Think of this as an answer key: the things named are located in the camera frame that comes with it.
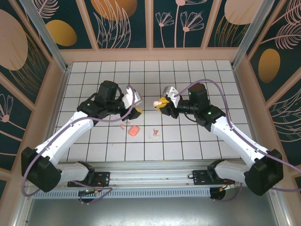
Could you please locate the coral orange charging case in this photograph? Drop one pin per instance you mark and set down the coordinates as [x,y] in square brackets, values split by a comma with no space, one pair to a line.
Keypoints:
[133,130]

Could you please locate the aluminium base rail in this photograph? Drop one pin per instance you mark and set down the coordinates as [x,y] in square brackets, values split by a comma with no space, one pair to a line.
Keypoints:
[150,174]

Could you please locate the light pink earbud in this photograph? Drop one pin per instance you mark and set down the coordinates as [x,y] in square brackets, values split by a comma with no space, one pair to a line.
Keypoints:
[156,134]
[127,123]

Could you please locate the grey metal sheet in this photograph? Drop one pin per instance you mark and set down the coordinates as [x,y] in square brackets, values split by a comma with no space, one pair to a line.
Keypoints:
[150,212]

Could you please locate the coral orange earbud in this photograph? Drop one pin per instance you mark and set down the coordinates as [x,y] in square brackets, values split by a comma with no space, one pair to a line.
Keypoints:
[155,131]
[122,127]

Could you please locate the aluminium frame post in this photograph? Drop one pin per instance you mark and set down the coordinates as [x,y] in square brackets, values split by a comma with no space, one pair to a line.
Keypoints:
[47,35]
[253,35]

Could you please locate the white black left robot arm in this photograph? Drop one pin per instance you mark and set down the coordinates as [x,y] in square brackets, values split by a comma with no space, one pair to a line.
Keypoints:
[65,134]

